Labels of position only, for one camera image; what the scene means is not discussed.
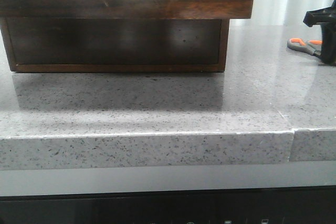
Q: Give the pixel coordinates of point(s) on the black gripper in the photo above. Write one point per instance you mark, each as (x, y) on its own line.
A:
(326, 18)

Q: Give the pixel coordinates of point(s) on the wooden drawer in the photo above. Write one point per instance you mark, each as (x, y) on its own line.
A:
(129, 9)
(53, 41)

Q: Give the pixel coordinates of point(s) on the black appliance under counter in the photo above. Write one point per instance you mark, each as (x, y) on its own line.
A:
(314, 204)

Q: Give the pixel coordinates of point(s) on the orange and grey scissors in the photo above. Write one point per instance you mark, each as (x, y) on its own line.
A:
(311, 47)

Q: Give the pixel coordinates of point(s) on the dark wooden drawer cabinet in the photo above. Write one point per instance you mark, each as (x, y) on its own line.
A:
(26, 68)

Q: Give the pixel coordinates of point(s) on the white curtain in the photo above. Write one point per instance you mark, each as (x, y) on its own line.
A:
(280, 12)

